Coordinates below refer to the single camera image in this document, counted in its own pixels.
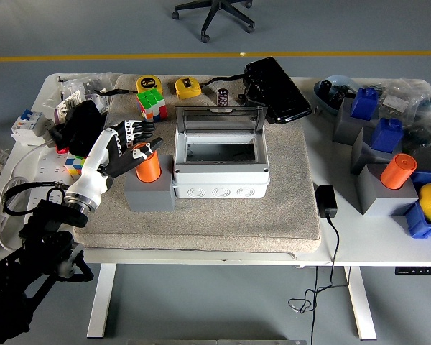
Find yellow tape measure black clip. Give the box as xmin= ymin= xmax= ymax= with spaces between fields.
xmin=175 ymin=77 xmax=203 ymax=101

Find grey holder block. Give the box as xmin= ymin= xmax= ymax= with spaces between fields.
xmin=350 ymin=125 xmax=405 ymax=176
xmin=356 ymin=163 xmax=420 ymax=216
xmin=332 ymin=96 xmax=380 ymax=147

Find black power adapter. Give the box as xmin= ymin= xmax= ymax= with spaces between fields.
xmin=315 ymin=184 xmax=338 ymax=219

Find black adapter cord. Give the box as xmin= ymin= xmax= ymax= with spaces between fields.
xmin=287 ymin=215 xmax=349 ymax=345

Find transparent hinged box lid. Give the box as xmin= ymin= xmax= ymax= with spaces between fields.
xmin=175 ymin=105 xmax=269 ymax=137

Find yellow tape measure round label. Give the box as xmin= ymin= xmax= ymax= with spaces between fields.
xmin=135 ymin=75 xmax=164 ymax=96

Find large colourful puzzle cube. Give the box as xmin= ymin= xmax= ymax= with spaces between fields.
xmin=135 ymin=88 xmax=169 ymax=123

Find black table control panel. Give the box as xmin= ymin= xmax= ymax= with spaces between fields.
xmin=394 ymin=266 xmax=431 ymax=276

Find white table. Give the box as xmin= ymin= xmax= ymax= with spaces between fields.
xmin=0 ymin=73 xmax=431 ymax=341

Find grey-blue bowl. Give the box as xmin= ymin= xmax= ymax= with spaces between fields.
xmin=312 ymin=74 xmax=360 ymax=116

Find grey block with round hole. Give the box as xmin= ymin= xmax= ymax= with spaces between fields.
xmin=124 ymin=154 xmax=176 ymax=213

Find grey electrical enclosure box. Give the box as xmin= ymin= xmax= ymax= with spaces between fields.
xmin=170 ymin=132 xmax=271 ymax=200

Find blue storage bin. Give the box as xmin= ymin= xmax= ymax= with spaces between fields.
xmin=404 ymin=171 xmax=431 ymax=239

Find black cloth bundle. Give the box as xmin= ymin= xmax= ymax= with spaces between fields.
xmin=53 ymin=99 xmax=107 ymax=157

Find grey-brown fabric mat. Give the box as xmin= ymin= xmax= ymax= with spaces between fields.
xmin=73 ymin=74 xmax=323 ymax=254

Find small colourful puzzle cube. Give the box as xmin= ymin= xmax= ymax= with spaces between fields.
xmin=64 ymin=154 xmax=89 ymax=176

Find black office chair base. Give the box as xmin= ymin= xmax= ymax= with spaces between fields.
xmin=171 ymin=0 xmax=256 ymax=44

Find white circuit breaker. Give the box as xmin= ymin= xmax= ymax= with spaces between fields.
xmin=10 ymin=109 xmax=45 ymax=147

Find blue plastic block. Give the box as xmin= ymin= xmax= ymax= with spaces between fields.
xmin=370 ymin=117 xmax=404 ymax=155
xmin=350 ymin=87 xmax=381 ymax=121

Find black tape measure lanyard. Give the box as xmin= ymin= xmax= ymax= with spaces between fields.
xmin=92 ymin=88 xmax=138 ymax=96

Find white power strip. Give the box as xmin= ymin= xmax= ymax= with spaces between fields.
xmin=21 ymin=143 xmax=75 ymax=216

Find clear bags of components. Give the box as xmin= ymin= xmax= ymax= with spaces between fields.
xmin=366 ymin=78 xmax=431 ymax=173

